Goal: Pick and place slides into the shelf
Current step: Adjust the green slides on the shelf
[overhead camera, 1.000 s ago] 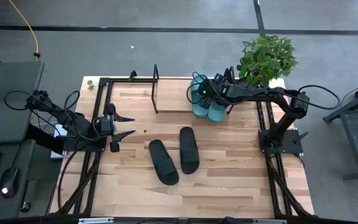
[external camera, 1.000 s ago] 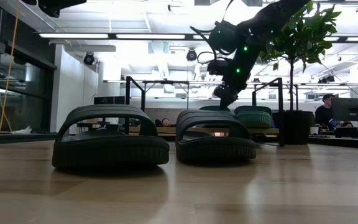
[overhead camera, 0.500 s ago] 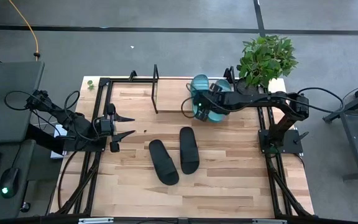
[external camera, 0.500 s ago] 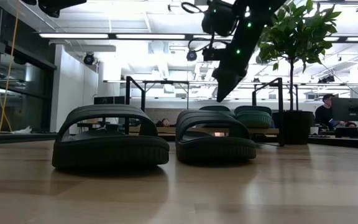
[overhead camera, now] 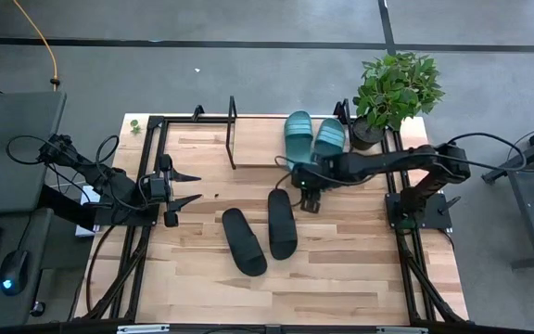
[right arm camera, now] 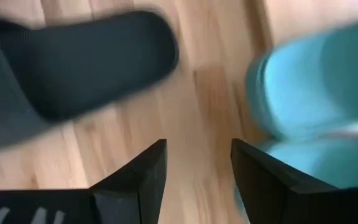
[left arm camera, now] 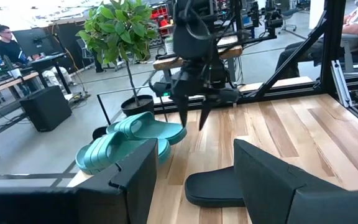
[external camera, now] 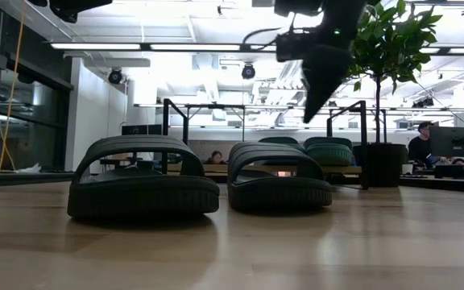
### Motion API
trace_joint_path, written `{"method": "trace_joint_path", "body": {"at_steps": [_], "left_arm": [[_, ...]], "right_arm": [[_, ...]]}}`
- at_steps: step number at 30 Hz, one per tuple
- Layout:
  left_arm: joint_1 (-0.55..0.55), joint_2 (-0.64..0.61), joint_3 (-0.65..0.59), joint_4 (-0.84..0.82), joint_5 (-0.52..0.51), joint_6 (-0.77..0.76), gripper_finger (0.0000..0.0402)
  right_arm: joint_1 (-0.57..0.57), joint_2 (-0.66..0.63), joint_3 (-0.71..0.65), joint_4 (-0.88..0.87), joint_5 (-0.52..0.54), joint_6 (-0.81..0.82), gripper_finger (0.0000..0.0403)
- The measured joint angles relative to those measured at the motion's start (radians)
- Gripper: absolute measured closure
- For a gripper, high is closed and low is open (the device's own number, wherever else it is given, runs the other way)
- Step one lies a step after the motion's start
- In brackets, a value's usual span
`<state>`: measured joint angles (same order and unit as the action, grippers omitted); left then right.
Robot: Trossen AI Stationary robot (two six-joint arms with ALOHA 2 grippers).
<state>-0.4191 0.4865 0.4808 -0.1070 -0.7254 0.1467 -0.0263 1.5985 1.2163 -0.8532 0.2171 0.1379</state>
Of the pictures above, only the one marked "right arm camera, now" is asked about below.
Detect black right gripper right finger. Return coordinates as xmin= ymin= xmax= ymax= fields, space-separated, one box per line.
xmin=230 ymin=138 xmax=358 ymax=224

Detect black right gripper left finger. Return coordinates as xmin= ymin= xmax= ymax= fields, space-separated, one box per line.
xmin=88 ymin=138 xmax=168 ymax=224

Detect teal rubber slide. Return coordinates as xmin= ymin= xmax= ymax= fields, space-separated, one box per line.
xmin=243 ymin=15 xmax=358 ymax=191

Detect black rubber slide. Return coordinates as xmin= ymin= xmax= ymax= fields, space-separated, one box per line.
xmin=0 ymin=10 xmax=180 ymax=152

